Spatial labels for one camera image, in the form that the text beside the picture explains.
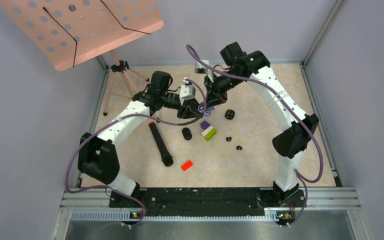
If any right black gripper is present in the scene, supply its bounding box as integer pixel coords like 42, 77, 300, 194
203, 69, 244, 110

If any silver blue earbud case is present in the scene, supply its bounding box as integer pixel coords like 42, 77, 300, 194
197, 103, 215, 117

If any black earbud case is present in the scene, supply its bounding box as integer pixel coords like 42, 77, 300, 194
224, 109, 236, 120
181, 127, 193, 141

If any purple white green block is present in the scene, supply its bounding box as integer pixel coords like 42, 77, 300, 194
200, 120, 217, 142

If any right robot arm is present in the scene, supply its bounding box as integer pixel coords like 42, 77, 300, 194
203, 42, 319, 206

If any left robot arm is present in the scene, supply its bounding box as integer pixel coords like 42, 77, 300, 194
74, 71, 206, 207

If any red block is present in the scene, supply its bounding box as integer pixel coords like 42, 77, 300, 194
181, 160, 194, 172

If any pink perforated music stand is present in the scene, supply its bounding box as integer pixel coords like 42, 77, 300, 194
0, 0, 164, 110

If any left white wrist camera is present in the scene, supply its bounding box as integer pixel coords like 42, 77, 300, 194
179, 77, 196, 103

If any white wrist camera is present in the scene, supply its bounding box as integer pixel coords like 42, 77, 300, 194
194, 61, 210, 75
179, 77, 196, 103

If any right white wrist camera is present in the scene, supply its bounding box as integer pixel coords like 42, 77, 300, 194
194, 61, 210, 75

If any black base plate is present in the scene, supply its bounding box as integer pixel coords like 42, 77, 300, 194
109, 187, 305, 217

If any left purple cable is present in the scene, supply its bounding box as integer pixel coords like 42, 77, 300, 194
64, 77, 208, 229

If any purple cable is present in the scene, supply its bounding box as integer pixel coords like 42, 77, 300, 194
185, 44, 325, 229
64, 77, 208, 229

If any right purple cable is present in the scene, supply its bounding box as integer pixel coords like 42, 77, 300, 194
185, 44, 325, 229

